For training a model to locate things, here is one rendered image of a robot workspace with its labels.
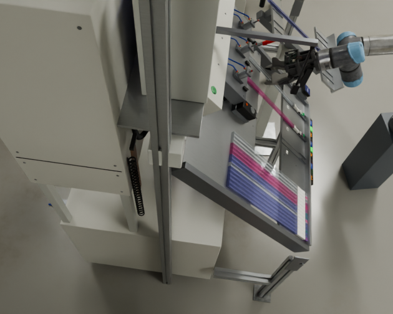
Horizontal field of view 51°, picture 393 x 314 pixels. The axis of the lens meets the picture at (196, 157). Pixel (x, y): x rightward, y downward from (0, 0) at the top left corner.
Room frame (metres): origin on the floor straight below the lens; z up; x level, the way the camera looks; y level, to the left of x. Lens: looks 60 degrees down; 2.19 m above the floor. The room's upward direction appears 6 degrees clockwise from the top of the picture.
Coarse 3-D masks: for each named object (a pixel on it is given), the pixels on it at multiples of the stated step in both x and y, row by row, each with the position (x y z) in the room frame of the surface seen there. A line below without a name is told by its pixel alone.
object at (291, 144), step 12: (288, 96) 1.11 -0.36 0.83; (288, 108) 1.05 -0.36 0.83; (300, 108) 1.11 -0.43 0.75; (300, 120) 1.05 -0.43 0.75; (288, 132) 0.93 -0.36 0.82; (288, 144) 0.87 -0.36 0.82; (300, 144) 0.93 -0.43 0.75; (288, 156) 0.82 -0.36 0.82; (300, 156) 0.87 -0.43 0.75; (288, 168) 0.77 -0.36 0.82; (300, 168) 0.81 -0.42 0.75; (300, 180) 0.76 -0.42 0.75
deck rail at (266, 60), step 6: (264, 54) 1.17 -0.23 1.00; (264, 60) 1.17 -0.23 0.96; (270, 60) 1.17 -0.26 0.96; (264, 66) 1.17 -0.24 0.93; (270, 72) 1.17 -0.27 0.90; (276, 72) 1.17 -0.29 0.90; (282, 72) 1.18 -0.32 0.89; (288, 84) 1.16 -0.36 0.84; (300, 96) 1.16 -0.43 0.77; (306, 102) 1.17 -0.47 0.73
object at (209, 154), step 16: (256, 80) 1.02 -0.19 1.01; (256, 96) 0.96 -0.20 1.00; (224, 112) 0.77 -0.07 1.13; (256, 112) 0.88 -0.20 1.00; (208, 128) 0.67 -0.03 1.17; (224, 128) 0.72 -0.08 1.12; (240, 128) 0.76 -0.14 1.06; (192, 144) 0.59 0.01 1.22; (208, 144) 0.62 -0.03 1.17; (224, 144) 0.66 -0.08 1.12; (192, 160) 0.54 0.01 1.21; (208, 160) 0.57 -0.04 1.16; (224, 160) 0.61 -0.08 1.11; (208, 176) 0.53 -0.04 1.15; (224, 176) 0.56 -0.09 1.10
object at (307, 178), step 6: (306, 108) 1.13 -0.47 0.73; (306, 114) 1.10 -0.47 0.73; (306, 120) 1.07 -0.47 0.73; (306, 126) 1.04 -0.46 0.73; (306, 132) 1.01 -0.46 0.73; (306, 138) 0.97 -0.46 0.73; (306, 144) 0.95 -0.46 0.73; (306, 150) 0.92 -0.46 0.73; (306, 156) 0.88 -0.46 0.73; (306, 162) 0.86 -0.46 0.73; (306, 168) 0.83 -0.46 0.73; (306, 174) 0.80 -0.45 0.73; (306, 180) 0.77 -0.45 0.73; (306, 186) 0.75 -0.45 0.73; (306, 192) 0.72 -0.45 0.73
